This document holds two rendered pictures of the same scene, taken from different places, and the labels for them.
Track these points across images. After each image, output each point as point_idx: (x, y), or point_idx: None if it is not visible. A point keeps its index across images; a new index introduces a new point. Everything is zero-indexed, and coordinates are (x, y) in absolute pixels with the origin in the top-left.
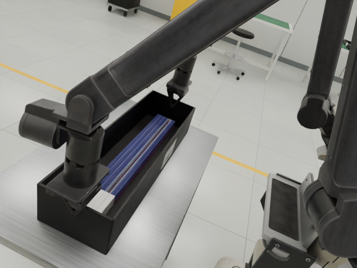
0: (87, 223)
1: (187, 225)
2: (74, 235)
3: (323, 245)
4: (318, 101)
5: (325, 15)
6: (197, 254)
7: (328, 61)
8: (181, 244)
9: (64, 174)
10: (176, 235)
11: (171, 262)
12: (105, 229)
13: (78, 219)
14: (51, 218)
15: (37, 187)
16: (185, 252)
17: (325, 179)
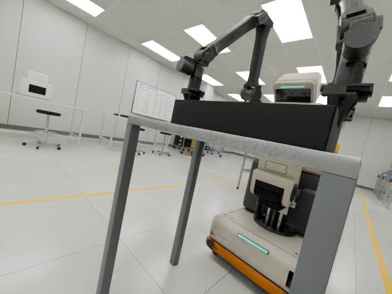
0: (338, 131)
1: (156, 237)
2: (331, 151)
3: None
4: (259, 87)
5: (260, 46)
6: (183, 244)
7: (259, 68)
8: (170, 248)
9: (358, 80)
10: (185, 230)
11: (181, 261)
12: (339, 131)
13: (336, 131)
14: (329, 143)
15: (336, 110)
16: None
17: None
